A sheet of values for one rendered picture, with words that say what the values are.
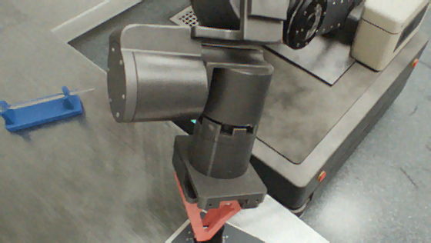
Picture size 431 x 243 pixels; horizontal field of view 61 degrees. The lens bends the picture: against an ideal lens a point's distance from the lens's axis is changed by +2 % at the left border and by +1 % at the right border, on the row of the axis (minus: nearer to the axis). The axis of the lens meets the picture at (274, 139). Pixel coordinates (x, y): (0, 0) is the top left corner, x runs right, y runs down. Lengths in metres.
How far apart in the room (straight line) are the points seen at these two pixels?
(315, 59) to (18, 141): 0.87
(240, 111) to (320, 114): 0.79
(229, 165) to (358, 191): 1.09
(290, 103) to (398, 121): 0.66
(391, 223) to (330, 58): 0.62
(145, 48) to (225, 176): 0.13
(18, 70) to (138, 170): 0.29
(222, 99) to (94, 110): 0.35
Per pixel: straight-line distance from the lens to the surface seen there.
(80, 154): 0.57
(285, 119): 1.04
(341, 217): 1.32
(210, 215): 0.40
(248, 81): 0.28
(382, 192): 1.41
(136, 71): 0.25
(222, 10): 0.29
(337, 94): 1.14
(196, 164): 0.33
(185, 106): 0.27
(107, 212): 0.52
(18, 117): 0.64
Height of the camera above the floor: 1.19
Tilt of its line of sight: 56 degrees down
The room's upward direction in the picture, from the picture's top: 5 degrees clockwise
